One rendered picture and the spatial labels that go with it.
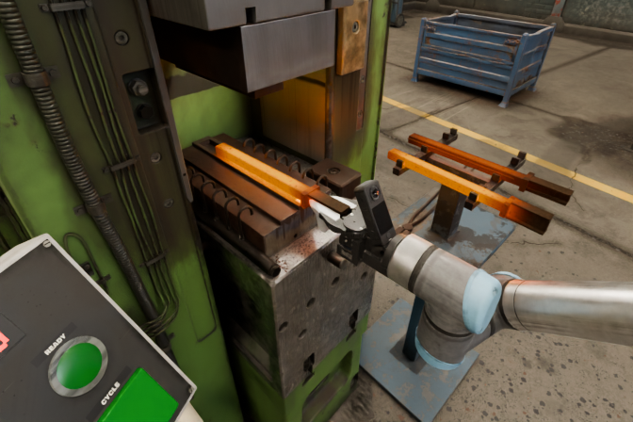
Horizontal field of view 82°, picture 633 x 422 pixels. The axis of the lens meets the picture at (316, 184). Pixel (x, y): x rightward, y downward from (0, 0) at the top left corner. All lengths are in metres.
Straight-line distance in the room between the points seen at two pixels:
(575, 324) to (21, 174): 0.81
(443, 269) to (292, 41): 0.43
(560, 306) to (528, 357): 1.25
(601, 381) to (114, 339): 1.82
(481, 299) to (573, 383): 1.35
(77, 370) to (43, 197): 0.27
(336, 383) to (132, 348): 1.04
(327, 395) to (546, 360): 0.96
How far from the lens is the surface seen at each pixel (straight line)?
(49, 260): 0.49
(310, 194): 0.75
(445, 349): 0.71
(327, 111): 0.97
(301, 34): 0.64
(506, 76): 4.30
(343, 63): 0.93
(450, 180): 0.96
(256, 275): 0.76
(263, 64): 0.59
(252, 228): 0.75
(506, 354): 1.89
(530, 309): 0.72
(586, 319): 0.67
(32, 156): 0.64
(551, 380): 1.90
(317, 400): 1.45
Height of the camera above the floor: 1.47
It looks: 34 degrees down
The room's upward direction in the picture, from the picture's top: straight up
